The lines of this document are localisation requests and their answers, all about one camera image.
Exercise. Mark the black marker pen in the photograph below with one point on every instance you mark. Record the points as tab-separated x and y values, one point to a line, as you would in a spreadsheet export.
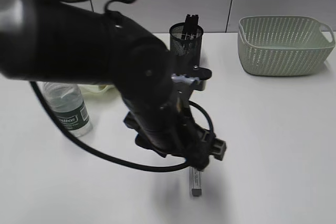
190	27
186	27
194	26

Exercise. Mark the pale green wavy plate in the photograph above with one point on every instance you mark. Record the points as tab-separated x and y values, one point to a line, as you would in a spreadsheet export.
95	89

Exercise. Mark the grey white eraser lower middle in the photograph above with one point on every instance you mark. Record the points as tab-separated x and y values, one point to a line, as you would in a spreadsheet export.
195	182

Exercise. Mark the black mesh pen holder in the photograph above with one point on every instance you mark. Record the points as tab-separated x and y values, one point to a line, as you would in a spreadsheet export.
186	46

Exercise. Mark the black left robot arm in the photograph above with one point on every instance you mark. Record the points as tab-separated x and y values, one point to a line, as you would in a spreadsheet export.
52	41

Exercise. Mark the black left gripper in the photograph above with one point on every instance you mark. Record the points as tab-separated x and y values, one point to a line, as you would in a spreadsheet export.
166	127

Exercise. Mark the clear Cestbon water bottle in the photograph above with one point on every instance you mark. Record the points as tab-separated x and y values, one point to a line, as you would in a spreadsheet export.
66	101

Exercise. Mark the pale green plastic basket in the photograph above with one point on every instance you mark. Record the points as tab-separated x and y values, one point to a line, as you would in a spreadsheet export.
283	46

